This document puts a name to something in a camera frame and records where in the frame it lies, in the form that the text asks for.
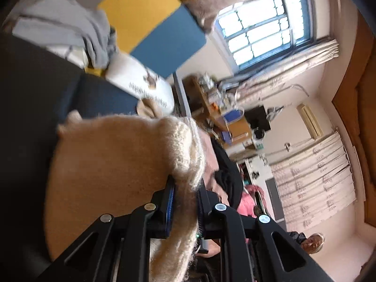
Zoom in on pink cloth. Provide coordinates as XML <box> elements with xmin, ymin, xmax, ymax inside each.
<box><xmin>236</xmin><ymin>184</ymin><xmax>268</xmax><ymax>218</ymax></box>

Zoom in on row of white wall papers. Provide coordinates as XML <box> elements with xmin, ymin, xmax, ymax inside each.
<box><xmin>270</xmin><ymin>131</ymin><xmax>357</xmax><ymax>227</ymax></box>

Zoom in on grey folded clothes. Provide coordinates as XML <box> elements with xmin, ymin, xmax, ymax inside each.
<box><xmin>12</xmin><ymin>0</ymin><xmax>118</xmax><ymax>68</ymax></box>

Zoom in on black monitor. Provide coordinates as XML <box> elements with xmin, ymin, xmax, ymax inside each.
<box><xmin>245</xmin><ymin>106</ymin><xmax>272</xmax><ymax>131</ymax></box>

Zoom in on black garment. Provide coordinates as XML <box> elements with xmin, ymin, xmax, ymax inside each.
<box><xmin>211</xmin><ymin>141</ymin><xmax>244</xmax><ymax>209</ymax></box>

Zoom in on cluttered wooden desk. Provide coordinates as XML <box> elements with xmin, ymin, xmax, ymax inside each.
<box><xmin>182</xmin><ymin>73</ymin><xmax>256</xmax><ymax>153</ymax></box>

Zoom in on cream knitted sweater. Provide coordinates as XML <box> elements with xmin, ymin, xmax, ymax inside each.
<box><xmin>44</xmin><ymin>98</ymin><xmax>207</xmax><ymax>282</ymax></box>

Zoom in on blue panel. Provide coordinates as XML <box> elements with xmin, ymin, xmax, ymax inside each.
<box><xmin>129</xmin><ymin>6</ymin><xmax>206</xmax><ymax>78</ymax></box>

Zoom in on dark grey board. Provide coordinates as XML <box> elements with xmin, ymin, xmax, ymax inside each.
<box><xmin>264</xmin><ymin>178</ymin><xmax>286</xmax><ymax>222</ymax></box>

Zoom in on white cabinet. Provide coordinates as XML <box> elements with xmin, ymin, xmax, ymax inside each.
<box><xmin>245</xmin><ymin>156</ymin><xmax>274</xmax><ymax>183</ymax></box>

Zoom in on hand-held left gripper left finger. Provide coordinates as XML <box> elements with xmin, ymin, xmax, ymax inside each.
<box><xmin>37</xmin><ymin>175</ymin><xmax>177</xmax><ymax>282</ymax></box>

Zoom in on dark blue cloth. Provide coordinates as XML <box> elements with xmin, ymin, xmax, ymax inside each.
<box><xmin>69</xmin><ymin>73</ymin><xmax>138</xmax><ymax>115</ymax></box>

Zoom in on barred window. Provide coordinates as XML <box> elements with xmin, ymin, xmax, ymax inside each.
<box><xmin>216</xmin><ymin>0</ymin><xmax>316</xmax><ymax>71</ymax></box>

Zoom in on brown wooden door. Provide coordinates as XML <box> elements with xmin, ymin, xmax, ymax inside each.
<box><xmin>332</xmin><ymin>15</ymin><xmax>376</xmax><ymax>232</ymax></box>

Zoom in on white air conditioner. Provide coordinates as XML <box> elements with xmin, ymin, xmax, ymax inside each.
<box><xmin>297</xmin><ymin>103</ymin><xmax>324</xmax><ymax>138</ymax></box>

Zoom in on beige patterned curtain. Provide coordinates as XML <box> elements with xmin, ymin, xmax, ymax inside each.
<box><xmin>164</xmin><ymin>0</ymin><xmax>341</xmax><ymax>33</ymax></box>
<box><xmin>220</xmin><ymin>38</ymin><xmax>340</xmax><ymax>109</ymax></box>

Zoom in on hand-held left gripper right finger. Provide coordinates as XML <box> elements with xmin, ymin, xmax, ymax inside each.
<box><xmin>195</xmin><ymin>186</ymin><xmax>336</xmax><ymax>282</ymax></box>

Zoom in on yellow panel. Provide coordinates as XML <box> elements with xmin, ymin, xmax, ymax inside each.
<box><xmin>97</xmin><ymin>0</ymin><xmax>181</xmax><ymax>55</ymax></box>

